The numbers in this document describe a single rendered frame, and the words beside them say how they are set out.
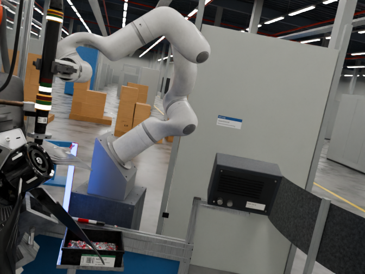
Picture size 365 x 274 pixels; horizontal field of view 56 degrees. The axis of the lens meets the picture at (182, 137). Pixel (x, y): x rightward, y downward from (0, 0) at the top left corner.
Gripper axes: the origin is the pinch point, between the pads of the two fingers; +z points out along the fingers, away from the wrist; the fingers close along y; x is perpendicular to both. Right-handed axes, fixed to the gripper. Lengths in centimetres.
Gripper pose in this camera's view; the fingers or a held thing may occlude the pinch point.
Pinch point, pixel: (48, 66)
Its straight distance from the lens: 108.8
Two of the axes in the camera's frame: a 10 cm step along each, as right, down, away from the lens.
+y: -9.8, -1.9, 0.0
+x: 1.9, -9.7, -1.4
